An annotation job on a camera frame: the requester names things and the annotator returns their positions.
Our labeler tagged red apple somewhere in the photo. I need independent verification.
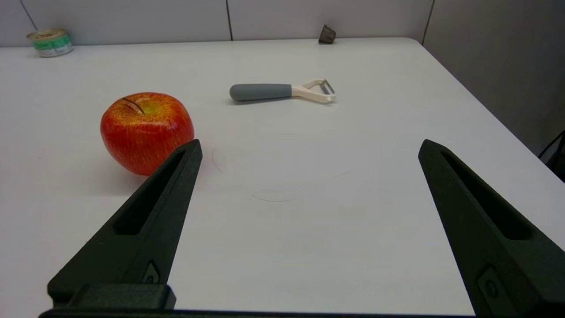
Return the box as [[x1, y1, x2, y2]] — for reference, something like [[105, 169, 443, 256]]
[[100, 92, 195, 176]]

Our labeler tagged grey handled white peeler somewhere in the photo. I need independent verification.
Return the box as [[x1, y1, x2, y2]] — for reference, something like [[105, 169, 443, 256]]
[[230, 79, 337, 104]]

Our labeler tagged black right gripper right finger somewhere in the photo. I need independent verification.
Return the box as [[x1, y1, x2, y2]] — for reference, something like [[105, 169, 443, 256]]
[[418, 139, 565, 318]]

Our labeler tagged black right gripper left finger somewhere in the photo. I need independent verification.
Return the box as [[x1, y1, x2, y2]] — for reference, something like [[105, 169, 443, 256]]
[[48, 139, 203, 310]]

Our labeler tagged green labelled tin can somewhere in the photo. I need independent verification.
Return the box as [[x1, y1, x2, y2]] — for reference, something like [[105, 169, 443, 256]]
[[26, 28, 74, 58]]

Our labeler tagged small dark grey cup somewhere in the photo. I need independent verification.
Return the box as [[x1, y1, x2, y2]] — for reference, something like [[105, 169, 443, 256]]
[[319, 24, 337, 44]]

